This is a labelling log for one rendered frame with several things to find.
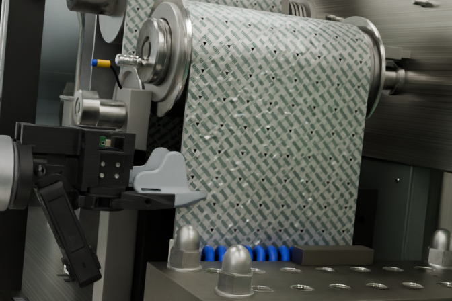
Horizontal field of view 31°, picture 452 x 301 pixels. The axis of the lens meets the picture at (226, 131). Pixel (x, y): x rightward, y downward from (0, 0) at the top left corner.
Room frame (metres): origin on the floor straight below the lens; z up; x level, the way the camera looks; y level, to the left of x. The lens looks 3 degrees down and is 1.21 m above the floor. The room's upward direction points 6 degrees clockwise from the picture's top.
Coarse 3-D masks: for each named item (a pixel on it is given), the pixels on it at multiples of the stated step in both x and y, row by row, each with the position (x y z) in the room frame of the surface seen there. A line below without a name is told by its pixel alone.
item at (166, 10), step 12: (156, 12) 0.94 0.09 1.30; (168, 12) 0.91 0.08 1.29; (180, 24) 0.88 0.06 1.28; (180, 36) 0.88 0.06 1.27; (180, 48) 0.87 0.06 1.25; (372, 60) 0.99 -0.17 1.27; (168, 72) 0.89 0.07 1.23; (372, 72) 0.98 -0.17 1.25; (144, 84) 0.96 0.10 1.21; (168, 84) 0.89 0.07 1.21; (156, 96) 0.92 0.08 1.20; (180, 96) 0.90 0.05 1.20
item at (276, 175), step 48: (192, 144) 0.88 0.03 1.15; (240, 144) 0.90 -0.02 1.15; (288, 144) 0.93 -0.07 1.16; (336, 144) 0.96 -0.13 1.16; (240, 192) 0.91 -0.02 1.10; (288, 192) 0.93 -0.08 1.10; (336, 192) 0.96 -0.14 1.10; (240, 240) 0.91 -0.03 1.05; (288, 240) 0.94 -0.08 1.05; (336, 240) 0.97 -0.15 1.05
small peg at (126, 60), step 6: (120, 54) 0.92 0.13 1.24; (126, 54) 0.92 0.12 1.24; (120, 60) 0.92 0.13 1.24; (126, 60) 0.92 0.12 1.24; (132, 60) 0.92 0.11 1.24; (138, 60) 0.92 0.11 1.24; (120, 66) 0.92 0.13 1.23; (126, 66) 0.92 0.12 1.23; (132, 66) 0.92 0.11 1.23; (138, 66) 0.93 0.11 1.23
